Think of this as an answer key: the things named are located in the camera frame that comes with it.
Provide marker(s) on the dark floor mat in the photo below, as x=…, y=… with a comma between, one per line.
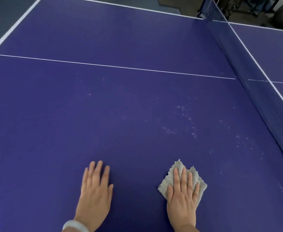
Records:
x=180, y=4

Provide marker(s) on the grey cleaning cloth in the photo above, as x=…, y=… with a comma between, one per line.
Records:
x=166, y=183

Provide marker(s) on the dark table tennis net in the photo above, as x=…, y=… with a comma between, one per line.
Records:
x=252, y=74

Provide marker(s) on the blue table tennis table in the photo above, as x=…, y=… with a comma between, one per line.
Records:
x=107, y=94

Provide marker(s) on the person's right hand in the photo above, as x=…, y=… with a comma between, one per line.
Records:
x=182, y=205

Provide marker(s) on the person's right forearm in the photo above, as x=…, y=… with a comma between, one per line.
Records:
x=187, y=229

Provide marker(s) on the black net post clamp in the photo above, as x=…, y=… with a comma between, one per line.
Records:
x=202, y=14

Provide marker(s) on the person's left hand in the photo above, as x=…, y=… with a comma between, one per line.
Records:
x=94, y=198

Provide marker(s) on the person's left forearm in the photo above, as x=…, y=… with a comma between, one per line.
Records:
x=67, y=230

